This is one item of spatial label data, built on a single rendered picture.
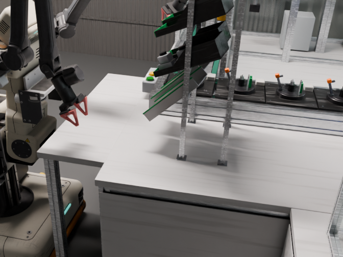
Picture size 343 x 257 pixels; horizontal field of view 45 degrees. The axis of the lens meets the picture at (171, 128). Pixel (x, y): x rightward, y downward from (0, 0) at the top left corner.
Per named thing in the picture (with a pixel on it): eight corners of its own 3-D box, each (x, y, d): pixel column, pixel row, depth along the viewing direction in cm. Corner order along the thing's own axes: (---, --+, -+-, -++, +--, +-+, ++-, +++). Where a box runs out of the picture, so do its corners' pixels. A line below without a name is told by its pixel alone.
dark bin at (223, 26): (162, 64, 177) (155, 48, 174) (172, 54, 187) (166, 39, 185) (223, 46, 164) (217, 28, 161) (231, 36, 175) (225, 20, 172)
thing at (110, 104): (37, 157, 175) (36, 151, 174) (108, 77, 252) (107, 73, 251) (202, 183, 164) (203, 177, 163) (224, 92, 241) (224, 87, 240)
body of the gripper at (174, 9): (165, 5, 209) (171, -5, 203) (178, 1, 215) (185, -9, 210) (172, 15, 208) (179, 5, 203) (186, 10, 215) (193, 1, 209)
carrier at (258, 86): (214, 100, 203) (216, 76, 197) (218, 81, 224) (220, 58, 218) (264, 105, 200) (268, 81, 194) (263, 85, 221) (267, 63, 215)
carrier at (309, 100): (265, 105, 200) (269, 81, 194) (264, 85, 221) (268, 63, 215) (317, 111, 197) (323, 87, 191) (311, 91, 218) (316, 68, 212)
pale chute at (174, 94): (149, 122, 174) (142, 113, 173) (161, 108, 185) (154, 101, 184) (198, 86, 158) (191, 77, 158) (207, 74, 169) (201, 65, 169)
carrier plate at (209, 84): (163, 94, 207) (163, 90, 206) (171, 76, 227) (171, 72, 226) (211, 99, 204) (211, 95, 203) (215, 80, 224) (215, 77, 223)
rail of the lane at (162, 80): (148, 113, 208) (148, 93, 202) (177, 54, 284) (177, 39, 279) (159, 114, 207) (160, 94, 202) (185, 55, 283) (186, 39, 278)
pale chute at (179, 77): (156, 106, 187) (150, 98, 186) (167, 94, 197) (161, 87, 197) (202, 72, 171) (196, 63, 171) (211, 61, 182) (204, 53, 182)
